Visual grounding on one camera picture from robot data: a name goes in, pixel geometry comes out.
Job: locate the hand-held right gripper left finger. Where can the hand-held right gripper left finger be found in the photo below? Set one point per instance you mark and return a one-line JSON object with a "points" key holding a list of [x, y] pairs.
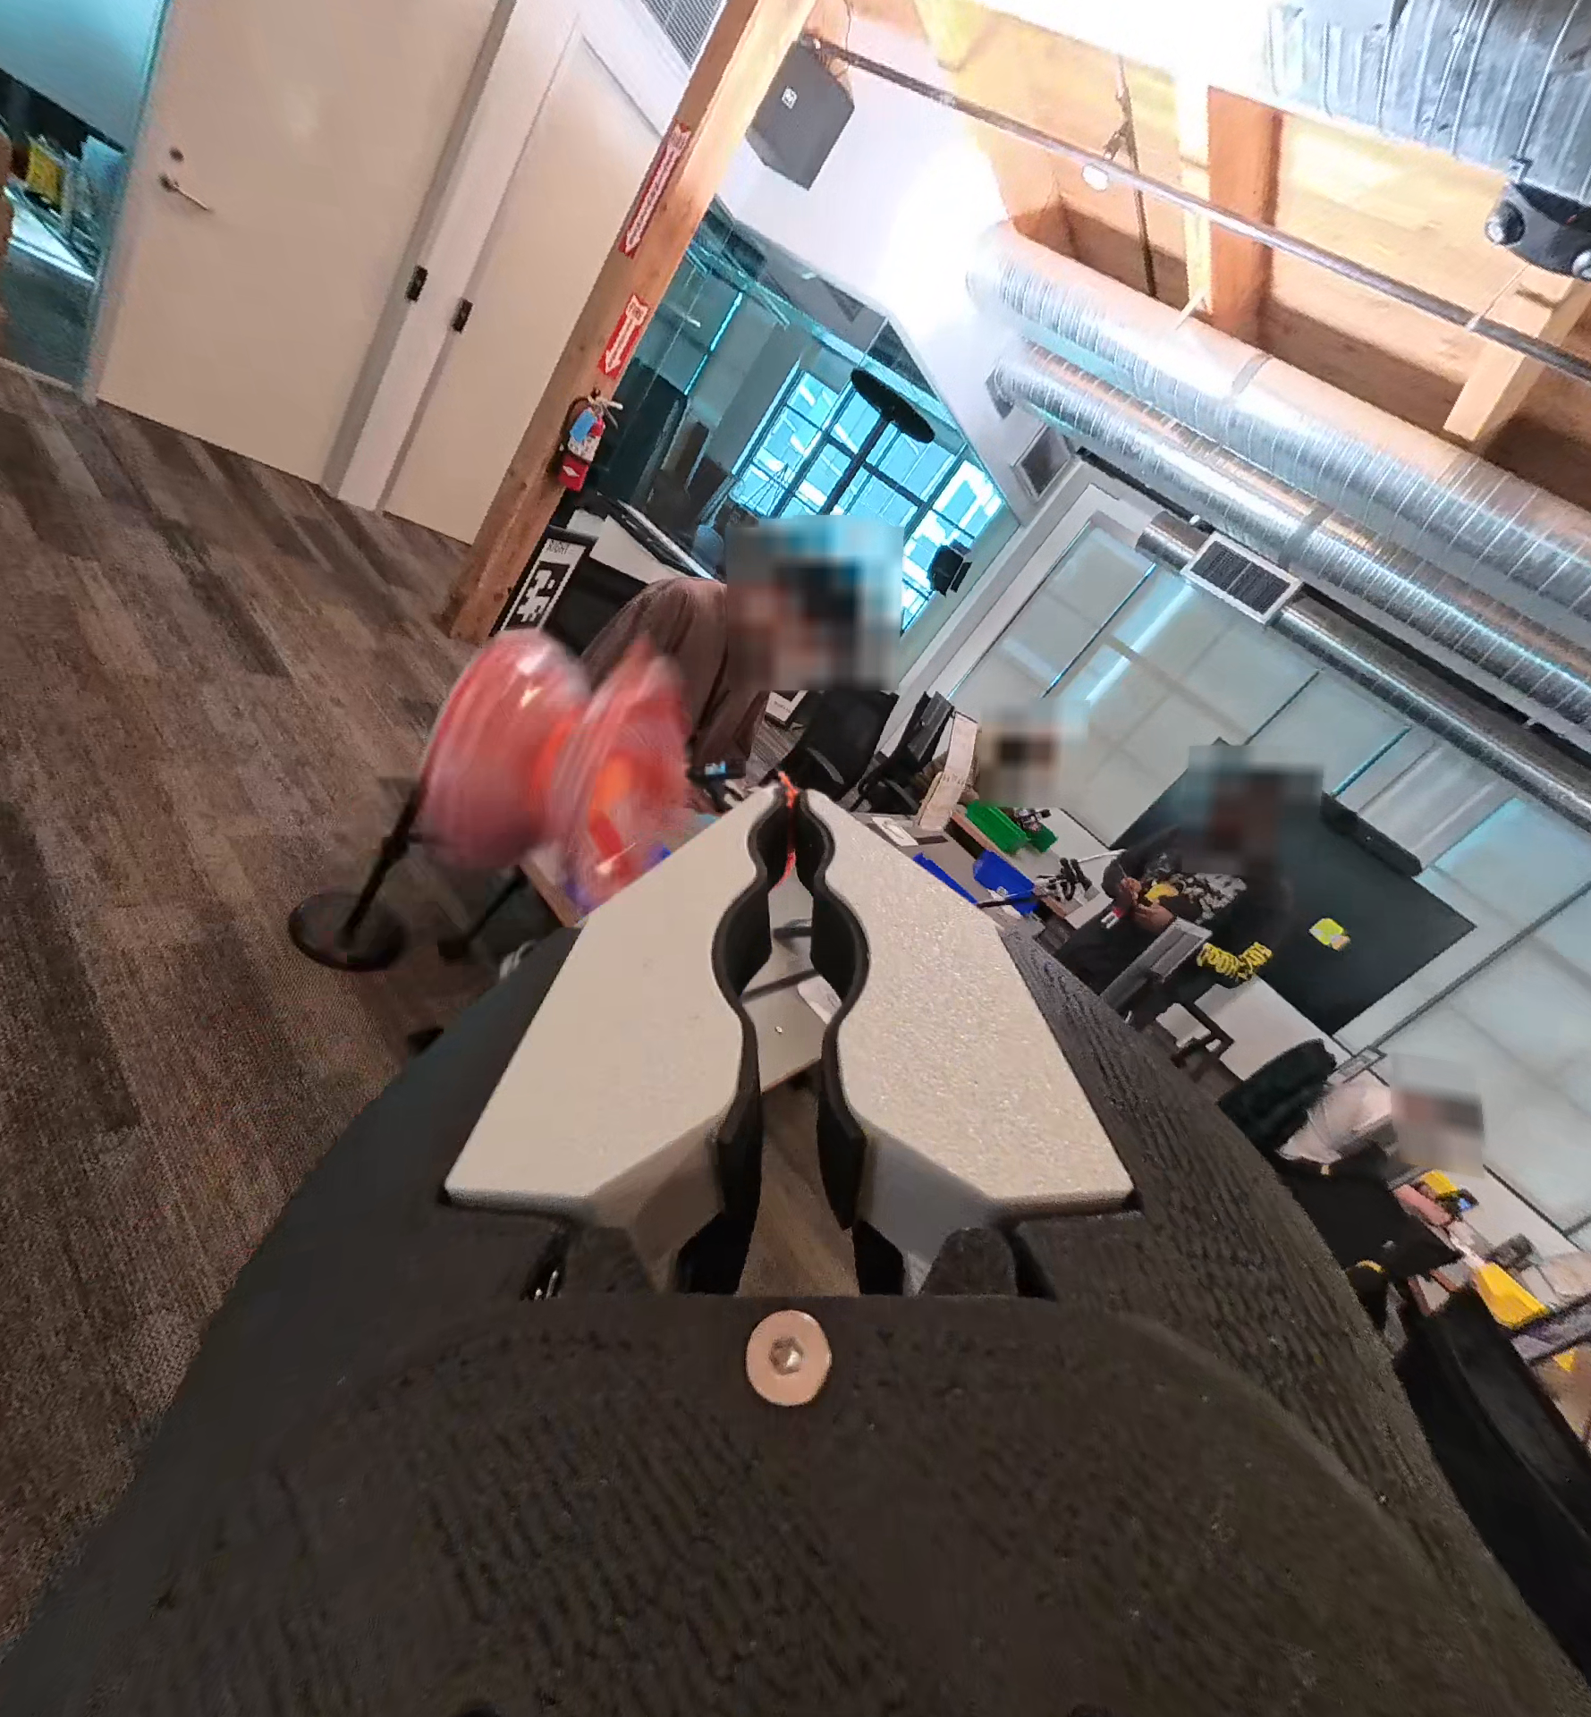
{"points": [[608, 1074]]}

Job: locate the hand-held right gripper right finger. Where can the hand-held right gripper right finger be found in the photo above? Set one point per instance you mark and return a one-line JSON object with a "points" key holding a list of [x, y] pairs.
{"points": [[970, 1074]]}

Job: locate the red white yo-yo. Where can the red white yo-yo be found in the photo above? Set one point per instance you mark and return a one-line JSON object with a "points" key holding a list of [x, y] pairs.
{"points": [[556, 765]]}

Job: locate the small blue parts bin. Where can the small blue parts bin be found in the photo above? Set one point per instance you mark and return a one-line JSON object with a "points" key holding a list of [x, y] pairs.
{"points": [[978, 873]]}

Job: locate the black stool chair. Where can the black stool chair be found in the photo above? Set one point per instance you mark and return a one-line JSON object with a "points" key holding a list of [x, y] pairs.
{"points": [[349, 932]]}

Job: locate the black office chair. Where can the black office chair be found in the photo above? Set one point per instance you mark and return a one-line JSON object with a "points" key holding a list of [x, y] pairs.
{"points": [[844, 739]]}

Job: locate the black white marker sign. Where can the black white marker sign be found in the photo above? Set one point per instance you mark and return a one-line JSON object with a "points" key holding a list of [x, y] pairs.
{"points": [[557, 585]]}

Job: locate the red fire extinguisher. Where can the red fire extinguisher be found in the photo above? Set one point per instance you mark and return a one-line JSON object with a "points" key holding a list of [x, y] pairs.
{"points": [[584, 436]]}

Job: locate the black floor lamp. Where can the black floor lamp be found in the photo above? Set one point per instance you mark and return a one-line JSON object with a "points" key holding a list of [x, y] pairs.
{"points": [[890, 410]]}

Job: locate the white door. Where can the white door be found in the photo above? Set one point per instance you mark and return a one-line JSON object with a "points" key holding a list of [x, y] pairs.
{"points": [[273, 215], [515, 297]]}

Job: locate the black wall screen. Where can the black wall screen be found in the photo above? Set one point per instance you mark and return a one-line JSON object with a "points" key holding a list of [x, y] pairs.
{"points": [[1387, 927]]}

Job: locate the silver spiral air duct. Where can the silver spiral air duct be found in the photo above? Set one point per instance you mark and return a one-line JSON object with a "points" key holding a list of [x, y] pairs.
{"points": [[1333, 471]]}

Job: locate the wooden post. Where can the wooden post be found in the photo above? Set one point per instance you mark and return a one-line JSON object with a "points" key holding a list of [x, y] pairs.
{"points": [[623, 297]]}

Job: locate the red wall sign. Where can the red wall sign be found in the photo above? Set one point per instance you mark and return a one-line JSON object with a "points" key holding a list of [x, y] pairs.
{"points": [[655, 189]]}

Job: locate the black wall speaker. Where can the black wall speaker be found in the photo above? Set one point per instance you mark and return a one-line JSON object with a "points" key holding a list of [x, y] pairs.
{"points": [[801, 114]]}

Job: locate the black ceiling camera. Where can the black ceiling camera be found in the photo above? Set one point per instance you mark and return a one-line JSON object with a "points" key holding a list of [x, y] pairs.
{"points": [[1566, 230]]}

